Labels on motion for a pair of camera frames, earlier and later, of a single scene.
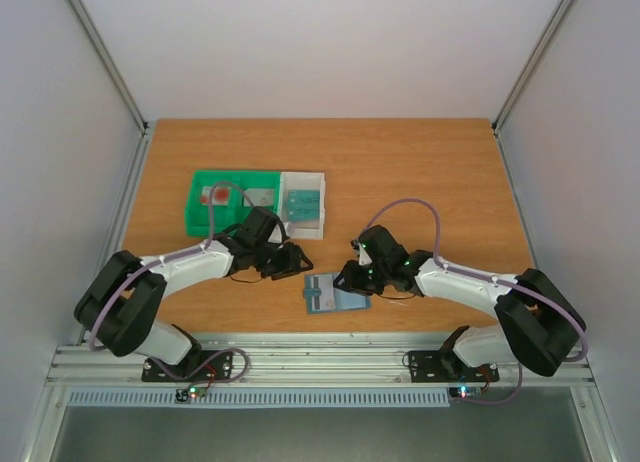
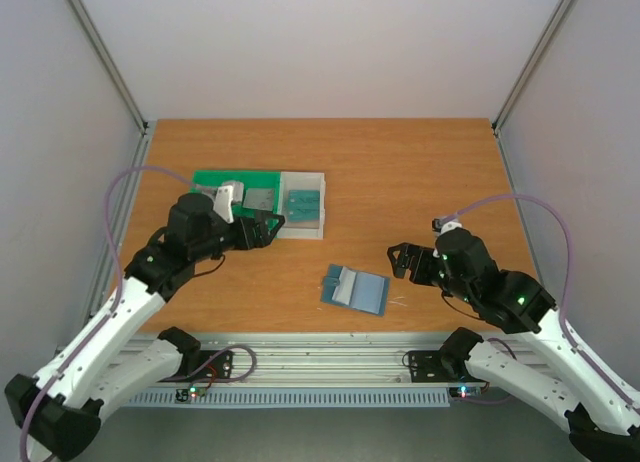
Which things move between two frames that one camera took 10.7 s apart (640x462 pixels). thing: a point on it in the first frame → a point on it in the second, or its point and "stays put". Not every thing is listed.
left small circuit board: [193, 391] stays put
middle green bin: [240, 180] stays put
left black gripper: [292, 262] → [262, 238]
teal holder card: [303, 210] stays put
